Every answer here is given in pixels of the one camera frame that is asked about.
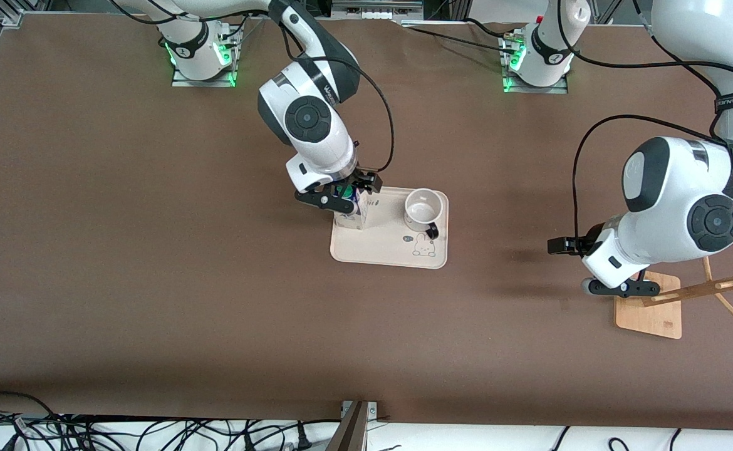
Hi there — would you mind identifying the black base supply cable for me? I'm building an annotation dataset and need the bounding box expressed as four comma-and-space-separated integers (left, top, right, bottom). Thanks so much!
398, 19, 521, 56

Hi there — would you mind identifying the wooden cup rack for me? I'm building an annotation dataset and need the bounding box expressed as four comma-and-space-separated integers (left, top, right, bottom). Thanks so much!
615, 256, 733, 340

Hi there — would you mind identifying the black looped floor cable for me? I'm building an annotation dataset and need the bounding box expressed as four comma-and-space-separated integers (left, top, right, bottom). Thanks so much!
0, 391, 61, 434

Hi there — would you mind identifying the white power strip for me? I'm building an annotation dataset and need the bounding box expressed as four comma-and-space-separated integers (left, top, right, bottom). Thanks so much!
331, 0, 425, 20

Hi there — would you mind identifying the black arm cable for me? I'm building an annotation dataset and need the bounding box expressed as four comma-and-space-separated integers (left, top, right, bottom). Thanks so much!
281, 25, 396, 177
556, 0, 733, 244

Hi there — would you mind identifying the white smiley mug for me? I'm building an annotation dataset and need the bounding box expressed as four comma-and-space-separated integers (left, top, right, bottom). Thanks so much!
403, 188, 444, 240

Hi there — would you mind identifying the cream rabbit print tray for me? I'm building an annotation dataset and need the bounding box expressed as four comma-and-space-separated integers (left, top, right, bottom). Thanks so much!
330, 185, 449, 270

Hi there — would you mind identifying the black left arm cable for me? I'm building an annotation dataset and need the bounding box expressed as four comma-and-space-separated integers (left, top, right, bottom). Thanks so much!
556, 0, 733, 244

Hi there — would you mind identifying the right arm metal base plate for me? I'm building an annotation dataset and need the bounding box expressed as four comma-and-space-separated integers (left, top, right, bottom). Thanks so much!
171, 61, 237, 88

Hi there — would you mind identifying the metal camera stand post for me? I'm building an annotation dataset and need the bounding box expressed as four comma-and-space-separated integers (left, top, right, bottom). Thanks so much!
324, 400, 380, 451

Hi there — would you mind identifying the blue white milk carton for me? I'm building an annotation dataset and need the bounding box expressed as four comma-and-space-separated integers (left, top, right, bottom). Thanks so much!
333, 184, 367, 232

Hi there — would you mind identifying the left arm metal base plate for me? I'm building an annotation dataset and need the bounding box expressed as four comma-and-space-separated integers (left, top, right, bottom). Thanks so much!
502, 68, 569, 95

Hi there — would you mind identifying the long black floor cable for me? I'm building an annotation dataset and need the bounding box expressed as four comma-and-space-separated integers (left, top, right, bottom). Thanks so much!
60, 415, 342, 442

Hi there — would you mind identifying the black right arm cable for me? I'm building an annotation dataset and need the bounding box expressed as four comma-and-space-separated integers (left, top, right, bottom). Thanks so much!
281, 25, 396, 177

